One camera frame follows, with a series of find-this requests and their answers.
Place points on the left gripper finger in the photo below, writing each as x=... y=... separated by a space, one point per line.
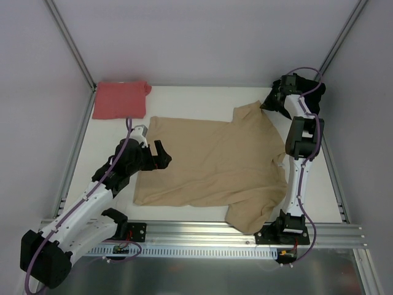
x=162 y=159
x=146 y=153

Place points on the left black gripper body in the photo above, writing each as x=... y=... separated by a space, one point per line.
x=152 y=158

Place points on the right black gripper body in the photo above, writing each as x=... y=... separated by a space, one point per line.
x=274 y=100

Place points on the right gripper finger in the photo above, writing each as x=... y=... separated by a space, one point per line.
x=279 y=107
x=270 y=102

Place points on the beige t shirt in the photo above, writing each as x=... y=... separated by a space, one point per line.
x=236 y=164

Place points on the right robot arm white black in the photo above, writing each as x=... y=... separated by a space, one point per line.
x=298 y=99

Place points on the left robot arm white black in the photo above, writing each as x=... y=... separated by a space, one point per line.
x=49 y=254

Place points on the black t shirt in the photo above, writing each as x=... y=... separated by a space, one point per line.
x=313 y=93

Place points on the folded pink t shirt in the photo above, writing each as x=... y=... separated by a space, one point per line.
x=119 y=100

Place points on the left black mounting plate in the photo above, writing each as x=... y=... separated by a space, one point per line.
x=136 y=232

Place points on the black mounting plate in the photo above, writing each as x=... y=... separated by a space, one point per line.
x=136 y=232
x=271 y=235

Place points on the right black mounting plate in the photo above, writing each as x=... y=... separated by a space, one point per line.
x=271 y=235

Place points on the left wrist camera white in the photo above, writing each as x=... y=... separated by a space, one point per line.
x=139 y=134

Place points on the white slotted cable duct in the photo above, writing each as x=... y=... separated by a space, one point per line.
x=210 y=252

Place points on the right aluminium frame post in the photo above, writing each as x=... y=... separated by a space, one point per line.
x=343 y=34

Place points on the aluminium frame post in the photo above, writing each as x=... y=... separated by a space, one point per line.
x=70 y=42
x=343 y=34

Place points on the left aluminium frame post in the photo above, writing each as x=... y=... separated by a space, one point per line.
x=70 y=42

